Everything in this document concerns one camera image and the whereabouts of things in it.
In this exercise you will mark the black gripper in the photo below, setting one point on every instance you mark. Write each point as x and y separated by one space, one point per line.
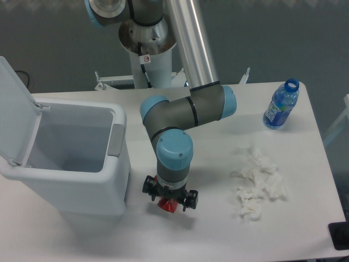
177 192

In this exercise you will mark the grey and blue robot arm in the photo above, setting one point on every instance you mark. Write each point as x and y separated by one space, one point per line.
166 122

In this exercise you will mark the white metal base frame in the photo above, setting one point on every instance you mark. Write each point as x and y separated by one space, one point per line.
127 81

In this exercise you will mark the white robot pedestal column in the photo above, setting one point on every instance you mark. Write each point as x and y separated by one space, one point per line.
150 52

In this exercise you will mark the crumpled white tissue pile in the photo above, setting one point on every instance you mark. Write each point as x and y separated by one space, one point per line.
262 180

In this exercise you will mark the black device at table corner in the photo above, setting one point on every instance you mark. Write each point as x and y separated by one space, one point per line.
339 235

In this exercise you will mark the white trash bin with lid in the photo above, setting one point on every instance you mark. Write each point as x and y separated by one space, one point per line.
71 153

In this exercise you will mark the blue plastic drink bottle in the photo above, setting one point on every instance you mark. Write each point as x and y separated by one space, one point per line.
283 101

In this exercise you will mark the white chair frame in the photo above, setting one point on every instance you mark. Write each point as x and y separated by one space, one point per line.
338 125

